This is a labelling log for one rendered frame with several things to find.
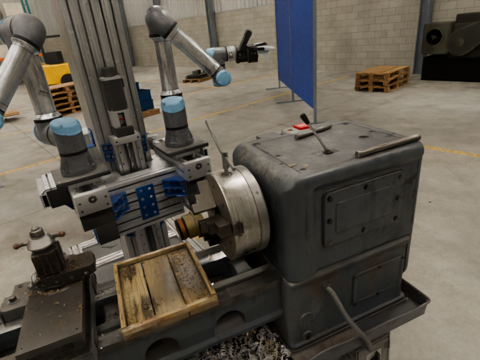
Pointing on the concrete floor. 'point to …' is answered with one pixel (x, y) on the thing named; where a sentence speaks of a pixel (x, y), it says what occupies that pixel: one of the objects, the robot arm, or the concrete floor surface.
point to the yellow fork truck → (56, 67)
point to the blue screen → (297, 49)
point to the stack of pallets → (65, 98)
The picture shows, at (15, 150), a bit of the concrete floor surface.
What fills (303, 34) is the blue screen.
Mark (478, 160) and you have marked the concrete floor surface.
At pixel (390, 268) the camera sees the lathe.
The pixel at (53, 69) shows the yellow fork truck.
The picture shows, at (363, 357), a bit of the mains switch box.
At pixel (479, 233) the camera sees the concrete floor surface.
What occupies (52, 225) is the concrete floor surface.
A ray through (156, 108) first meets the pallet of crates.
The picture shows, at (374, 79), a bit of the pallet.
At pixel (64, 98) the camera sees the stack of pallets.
